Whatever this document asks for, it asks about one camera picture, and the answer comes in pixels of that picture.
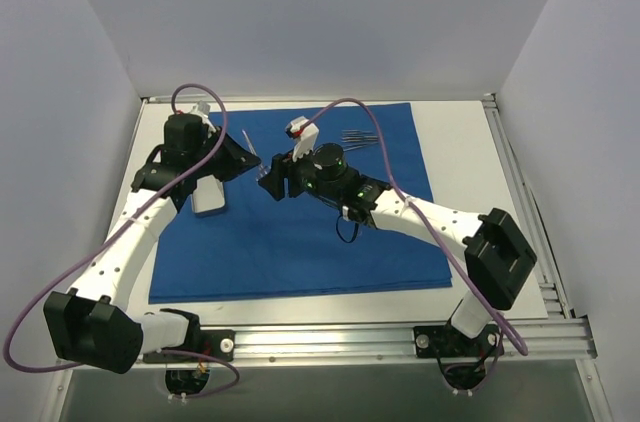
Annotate aluminium right frame rail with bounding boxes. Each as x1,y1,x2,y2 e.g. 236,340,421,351
482,93,575,319

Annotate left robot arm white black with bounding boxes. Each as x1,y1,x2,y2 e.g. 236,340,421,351
43,108,260,374

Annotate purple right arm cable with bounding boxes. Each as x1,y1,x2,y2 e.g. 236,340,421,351
294,97,530,356

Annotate steel ring-handled forceps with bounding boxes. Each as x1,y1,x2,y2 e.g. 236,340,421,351
242,129,267,181

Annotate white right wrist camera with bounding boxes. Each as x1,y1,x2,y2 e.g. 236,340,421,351
285,116,319,162

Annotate aluminium frame rail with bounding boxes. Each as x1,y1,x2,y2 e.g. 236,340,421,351
482,93,575,319
140,93,496,104
53,317,598,371

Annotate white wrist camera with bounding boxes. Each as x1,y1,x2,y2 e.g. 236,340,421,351
190,101,217,133
285,116,319,162

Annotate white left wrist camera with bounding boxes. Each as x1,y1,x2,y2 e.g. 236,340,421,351
190,101,217,133

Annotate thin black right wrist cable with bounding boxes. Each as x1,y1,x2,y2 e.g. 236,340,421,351
334,206,363,244

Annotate stainless steel tray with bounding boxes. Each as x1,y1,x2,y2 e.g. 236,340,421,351
191,176,226,217

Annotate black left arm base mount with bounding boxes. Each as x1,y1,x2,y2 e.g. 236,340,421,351
176,328,236,362

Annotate blue surgical cloth wrap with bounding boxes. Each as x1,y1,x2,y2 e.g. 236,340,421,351
149,103,452,304

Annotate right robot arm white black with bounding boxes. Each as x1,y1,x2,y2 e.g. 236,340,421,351
258,143,537,355

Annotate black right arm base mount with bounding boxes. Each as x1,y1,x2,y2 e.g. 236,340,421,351
412,324,500,359

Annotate aluminium front frame rail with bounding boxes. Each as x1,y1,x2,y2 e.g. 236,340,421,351
53,317,598,371

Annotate steel straight long tweezers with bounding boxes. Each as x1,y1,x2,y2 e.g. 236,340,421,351
345,140,378,150

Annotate aluminium back frame rail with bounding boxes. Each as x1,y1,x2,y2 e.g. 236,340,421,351
140,93,496,104

